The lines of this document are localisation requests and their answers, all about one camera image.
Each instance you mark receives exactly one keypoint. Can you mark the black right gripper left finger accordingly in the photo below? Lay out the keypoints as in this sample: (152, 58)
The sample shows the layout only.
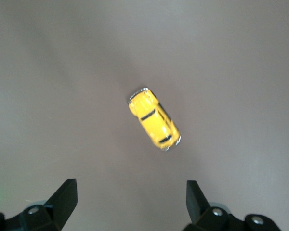
(55, 207)

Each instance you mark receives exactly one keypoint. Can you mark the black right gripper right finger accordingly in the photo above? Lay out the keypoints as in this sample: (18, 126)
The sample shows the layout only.
(200, 209)

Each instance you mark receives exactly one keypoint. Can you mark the yellow toy beetle car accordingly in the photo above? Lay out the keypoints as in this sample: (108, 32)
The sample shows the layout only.
(154, 120)

